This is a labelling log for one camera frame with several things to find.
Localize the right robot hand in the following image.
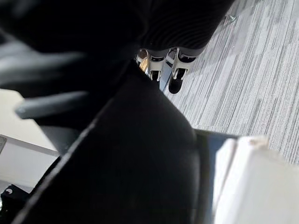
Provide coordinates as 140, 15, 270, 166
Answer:
0, 0, 237, 120

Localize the white cardboard box R1-A5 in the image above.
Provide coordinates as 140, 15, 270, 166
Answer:
214, 134, 299, 224

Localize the white flat panel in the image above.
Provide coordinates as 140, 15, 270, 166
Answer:
0, 134, 60, 188

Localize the black plastic housing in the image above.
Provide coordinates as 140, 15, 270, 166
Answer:
11, 61, 203, 224

